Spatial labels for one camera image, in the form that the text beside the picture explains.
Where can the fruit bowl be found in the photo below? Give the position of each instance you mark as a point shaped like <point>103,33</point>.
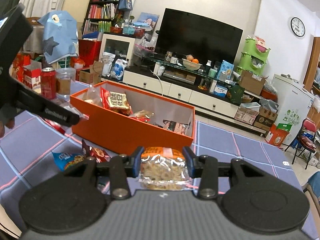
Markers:
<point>192,65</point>

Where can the black television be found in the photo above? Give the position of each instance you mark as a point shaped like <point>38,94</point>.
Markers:
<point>200,35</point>

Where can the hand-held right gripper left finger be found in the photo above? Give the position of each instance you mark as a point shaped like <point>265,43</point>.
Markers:
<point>138,163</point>

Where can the blue plaid tablecloth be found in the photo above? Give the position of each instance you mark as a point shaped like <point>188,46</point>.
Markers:
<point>250,160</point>

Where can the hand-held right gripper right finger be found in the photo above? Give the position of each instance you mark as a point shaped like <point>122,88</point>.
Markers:
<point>188,163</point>

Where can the clear snack packet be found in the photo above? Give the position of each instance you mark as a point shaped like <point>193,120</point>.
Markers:
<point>93,96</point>

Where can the blue white snack bag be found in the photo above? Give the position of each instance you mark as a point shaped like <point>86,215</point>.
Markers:
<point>225,71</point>

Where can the blue star paper shark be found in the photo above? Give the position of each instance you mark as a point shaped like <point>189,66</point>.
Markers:
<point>58,37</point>

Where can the white tv stand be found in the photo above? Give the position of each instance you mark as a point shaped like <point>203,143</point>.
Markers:
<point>180,90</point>

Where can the red folding chair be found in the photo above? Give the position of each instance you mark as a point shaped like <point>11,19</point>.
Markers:
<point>306,140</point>

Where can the brown printed cardboard box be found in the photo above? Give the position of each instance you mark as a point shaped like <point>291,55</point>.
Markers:
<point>266,122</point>

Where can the orange green carton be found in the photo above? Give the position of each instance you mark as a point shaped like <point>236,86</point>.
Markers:
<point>277,136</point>

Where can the small cardboard box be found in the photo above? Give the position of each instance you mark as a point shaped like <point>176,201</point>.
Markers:
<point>89,75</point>

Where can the bookshelf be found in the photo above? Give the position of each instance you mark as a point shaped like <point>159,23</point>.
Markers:
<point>105,5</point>

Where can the clear plastic cup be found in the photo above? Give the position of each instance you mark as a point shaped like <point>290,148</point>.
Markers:
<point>65,82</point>

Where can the wall clock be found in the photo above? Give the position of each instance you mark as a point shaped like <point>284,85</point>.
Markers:
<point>298,27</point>

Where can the dark red cookie packet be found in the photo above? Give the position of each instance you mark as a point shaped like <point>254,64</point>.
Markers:
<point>97,152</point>

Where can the red soda can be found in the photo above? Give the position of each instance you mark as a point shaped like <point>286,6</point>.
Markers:
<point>48,83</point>

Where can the red white-print snack packet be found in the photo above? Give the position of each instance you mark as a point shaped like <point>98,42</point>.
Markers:
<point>116,102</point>

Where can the orange fruit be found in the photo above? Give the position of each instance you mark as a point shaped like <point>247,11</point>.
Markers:
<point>195,61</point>

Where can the pale printed cardboard box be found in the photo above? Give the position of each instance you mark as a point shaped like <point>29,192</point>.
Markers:
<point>246,116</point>

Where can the green plastic rack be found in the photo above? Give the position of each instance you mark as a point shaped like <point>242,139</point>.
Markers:
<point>252,57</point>

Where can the dark green bag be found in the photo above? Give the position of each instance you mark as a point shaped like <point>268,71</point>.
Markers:
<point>235,94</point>

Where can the white washing machine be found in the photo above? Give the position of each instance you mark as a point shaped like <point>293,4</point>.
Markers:
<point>292,105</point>

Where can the orange cardboard box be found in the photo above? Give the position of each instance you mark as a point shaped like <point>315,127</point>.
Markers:
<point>130,135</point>

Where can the red gift bag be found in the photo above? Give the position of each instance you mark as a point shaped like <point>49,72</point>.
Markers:
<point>88,52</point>

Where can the pink snack packet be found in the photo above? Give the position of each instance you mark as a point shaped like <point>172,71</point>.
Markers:
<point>180,128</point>

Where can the dark brown snack packet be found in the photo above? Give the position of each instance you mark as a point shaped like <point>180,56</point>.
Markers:
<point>168,125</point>

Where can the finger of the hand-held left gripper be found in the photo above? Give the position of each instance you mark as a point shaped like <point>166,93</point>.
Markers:
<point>57,115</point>

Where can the standing air conditioner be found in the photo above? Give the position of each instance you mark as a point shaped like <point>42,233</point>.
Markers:
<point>77,5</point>

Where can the blue white tissue box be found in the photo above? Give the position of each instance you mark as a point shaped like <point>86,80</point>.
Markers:
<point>220,92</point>

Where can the person's left hand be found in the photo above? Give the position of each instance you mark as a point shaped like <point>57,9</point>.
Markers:
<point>8,126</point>

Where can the blue hanging bag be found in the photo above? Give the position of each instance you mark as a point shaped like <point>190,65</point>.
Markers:
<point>125,2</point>

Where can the blue cookie packet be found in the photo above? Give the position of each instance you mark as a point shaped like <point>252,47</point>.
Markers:
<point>67,160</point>

